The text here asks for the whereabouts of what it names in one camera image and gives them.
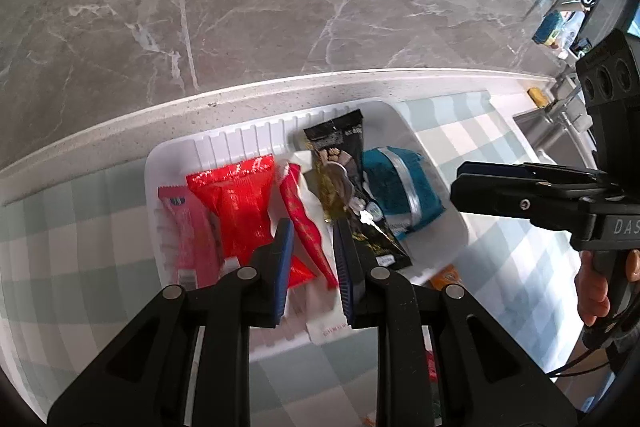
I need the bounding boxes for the orange snack packet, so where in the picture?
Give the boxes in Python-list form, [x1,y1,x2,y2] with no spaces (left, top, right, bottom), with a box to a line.
[429,264,464,291]

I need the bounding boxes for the white plastic tray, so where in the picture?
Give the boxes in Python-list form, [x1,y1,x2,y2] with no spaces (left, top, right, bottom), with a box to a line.
[145,98,470,361]

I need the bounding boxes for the person's right hand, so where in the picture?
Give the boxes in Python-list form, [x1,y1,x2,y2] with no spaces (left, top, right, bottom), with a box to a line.
[575,251,640,328]

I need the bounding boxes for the black cable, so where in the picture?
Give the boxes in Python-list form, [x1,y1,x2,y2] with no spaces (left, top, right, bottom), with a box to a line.
[545,317,640,379]

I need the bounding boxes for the red snack packet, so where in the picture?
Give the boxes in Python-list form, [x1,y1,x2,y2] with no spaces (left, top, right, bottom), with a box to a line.
[186,155,319,291]

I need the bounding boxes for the blue holder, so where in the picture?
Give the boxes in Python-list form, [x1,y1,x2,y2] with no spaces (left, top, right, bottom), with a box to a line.
[531,11,564,47]

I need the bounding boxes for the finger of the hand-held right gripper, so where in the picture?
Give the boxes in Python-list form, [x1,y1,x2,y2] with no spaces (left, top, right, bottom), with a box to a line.
[457,161,610,188]
[449,173,601,234]

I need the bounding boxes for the black snack packet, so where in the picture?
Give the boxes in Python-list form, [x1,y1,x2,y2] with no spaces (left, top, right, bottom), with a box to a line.
[304,109,414,272]

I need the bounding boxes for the pink snack packet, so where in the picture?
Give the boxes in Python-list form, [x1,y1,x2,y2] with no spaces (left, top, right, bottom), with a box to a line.
[157,186,221,291]

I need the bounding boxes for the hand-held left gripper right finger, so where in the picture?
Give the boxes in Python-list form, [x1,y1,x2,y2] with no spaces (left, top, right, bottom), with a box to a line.
[332,219,581,427]

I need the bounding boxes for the teal snack packet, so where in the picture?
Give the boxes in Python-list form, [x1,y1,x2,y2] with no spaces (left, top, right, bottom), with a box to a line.
[361,146,446,241]

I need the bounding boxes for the white packet with red stripe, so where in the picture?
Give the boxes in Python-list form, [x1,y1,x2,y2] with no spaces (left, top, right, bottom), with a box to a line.
[272,149,351,346]

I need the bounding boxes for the steel sink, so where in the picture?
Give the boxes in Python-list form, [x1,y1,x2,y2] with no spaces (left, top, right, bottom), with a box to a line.
[512,107,601,168]

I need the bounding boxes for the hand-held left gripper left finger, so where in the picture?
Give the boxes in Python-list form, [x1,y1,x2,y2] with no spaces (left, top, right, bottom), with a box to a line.
[47,218,296,427]

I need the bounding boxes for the metal faucet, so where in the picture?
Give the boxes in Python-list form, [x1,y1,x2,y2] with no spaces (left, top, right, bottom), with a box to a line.
[545,74,592,134]

